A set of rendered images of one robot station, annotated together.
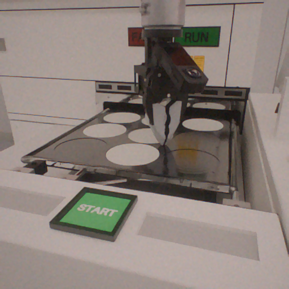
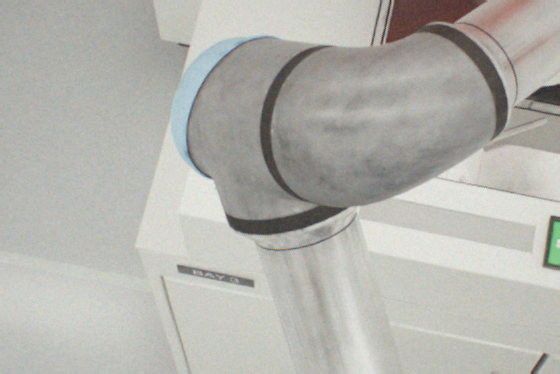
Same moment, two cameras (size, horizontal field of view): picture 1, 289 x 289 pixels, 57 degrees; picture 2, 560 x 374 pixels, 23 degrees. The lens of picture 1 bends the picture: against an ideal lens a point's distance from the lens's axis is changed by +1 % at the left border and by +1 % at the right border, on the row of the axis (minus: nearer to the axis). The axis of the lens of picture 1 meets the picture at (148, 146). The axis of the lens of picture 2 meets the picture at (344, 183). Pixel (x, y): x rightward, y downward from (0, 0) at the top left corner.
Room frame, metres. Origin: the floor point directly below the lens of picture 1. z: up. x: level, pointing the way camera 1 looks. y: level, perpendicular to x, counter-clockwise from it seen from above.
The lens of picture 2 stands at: (-0.24, 0.36, 2.25)
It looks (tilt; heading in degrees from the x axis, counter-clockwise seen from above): 68 degrees down; 350
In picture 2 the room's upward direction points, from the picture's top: 5 degrees clockwise
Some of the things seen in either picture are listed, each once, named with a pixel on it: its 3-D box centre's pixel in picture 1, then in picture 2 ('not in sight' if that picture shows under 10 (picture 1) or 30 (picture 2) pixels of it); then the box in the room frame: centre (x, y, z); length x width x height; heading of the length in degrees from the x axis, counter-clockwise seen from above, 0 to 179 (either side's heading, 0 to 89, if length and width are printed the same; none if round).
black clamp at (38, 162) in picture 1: (35, 168); not in sight; (0.39, 0.19, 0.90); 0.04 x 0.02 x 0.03; 164
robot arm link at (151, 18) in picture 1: (161, 16); not in sight; (0.50, -0.02, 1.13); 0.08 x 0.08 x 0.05
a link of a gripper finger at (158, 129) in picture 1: (152, 121); not in sight; (0.50, -0.01, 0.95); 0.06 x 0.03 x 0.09; 25
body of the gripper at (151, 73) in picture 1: (160, 65); not in sight; (0.51, -0.02, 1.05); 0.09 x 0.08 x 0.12; 25
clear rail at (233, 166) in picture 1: (233, 144); not in sight; (0.50, -0.17, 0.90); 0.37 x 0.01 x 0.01; 164
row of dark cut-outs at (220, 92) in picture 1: (165, 90); not in sight; (0.76, -0.05, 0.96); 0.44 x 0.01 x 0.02; 74
